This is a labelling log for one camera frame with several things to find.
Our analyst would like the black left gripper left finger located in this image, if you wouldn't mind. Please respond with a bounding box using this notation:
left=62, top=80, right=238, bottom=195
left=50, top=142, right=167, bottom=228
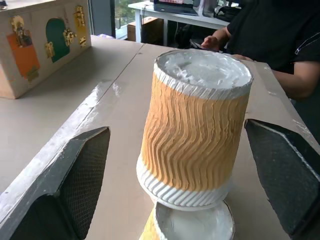
left=0, top=79, right=121, bottom=240

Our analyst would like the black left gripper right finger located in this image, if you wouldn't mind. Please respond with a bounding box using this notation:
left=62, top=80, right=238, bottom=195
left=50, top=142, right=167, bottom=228
left=244, top=64, right=320, bottom=240

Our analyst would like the orange ripple paper cup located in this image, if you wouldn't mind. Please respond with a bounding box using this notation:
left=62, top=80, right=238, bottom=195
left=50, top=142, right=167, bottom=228
left=136, top=48, right=254, bottom=212

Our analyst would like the dark smartphone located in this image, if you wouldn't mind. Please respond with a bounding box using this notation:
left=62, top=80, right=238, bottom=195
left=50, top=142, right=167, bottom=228
left=191, top=41, right=221, bottom=53

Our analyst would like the person's left hand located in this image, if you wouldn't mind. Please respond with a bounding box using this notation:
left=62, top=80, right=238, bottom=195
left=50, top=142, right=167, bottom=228
left=232, top=53, right=255, bottom=63

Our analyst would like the person's right hand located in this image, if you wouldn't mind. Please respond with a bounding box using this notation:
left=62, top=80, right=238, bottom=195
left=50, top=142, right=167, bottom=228
left=201, top=34, right=221, bottom=52

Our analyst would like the wooden box with stickers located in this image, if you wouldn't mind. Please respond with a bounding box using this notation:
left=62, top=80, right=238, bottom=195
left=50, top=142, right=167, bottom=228
left=0, top=0, right=92, bottom=100

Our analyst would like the yellow ripple paper cup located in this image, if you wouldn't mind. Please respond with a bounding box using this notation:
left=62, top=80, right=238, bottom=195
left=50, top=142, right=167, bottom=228
left=138, top=199, right=236, bottom=240

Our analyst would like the person in black shirt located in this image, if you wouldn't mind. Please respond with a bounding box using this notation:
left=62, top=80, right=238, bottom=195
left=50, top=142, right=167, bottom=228
left=224, top=0, right=320, bottom=151

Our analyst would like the black bag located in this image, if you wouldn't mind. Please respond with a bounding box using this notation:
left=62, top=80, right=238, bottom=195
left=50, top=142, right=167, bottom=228
left=213, top=5, right=243, bottom=23

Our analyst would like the brown cardboard box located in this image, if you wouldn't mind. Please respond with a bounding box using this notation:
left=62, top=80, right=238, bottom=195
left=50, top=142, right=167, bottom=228
left=126, top=17, right=165, bottom=46

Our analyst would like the white desk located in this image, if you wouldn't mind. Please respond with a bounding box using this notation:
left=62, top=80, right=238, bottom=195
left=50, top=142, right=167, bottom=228
left=127, top=1, right=231, bottom=48

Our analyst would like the dark laptop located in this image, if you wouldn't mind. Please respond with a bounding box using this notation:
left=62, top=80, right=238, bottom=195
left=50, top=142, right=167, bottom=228
left=152, top=0, right=201, bottom=16

